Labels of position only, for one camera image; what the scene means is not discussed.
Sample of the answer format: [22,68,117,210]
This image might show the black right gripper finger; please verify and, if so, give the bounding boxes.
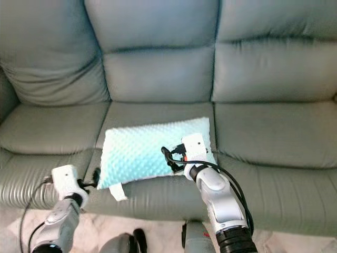
[162,146,180,173]

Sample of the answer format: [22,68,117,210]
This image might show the teal dotted pillow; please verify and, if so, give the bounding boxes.
[97,116,217,203]

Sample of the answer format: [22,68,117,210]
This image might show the dark green leather sofa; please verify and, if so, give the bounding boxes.
[0,0,337,238]

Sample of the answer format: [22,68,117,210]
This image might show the grey robot left leg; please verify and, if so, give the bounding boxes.
[99,229,148,253]

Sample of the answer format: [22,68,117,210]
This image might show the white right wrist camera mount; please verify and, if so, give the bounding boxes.
[182,132,209,165]

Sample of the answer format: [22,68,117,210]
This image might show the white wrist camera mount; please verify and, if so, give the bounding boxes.
[51,164,83,197]
[182,132,209,165]

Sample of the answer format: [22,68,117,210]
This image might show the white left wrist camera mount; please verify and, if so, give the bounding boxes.
[51,164,83,197]

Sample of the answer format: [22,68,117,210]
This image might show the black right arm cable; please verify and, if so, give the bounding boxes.
[166,148,254,235]

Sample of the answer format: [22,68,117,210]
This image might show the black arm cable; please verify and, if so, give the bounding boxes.
[20,177,56,253]
[166,148,254,235]

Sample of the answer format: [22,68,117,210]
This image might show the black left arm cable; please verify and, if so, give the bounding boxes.
[20,177,56,253]

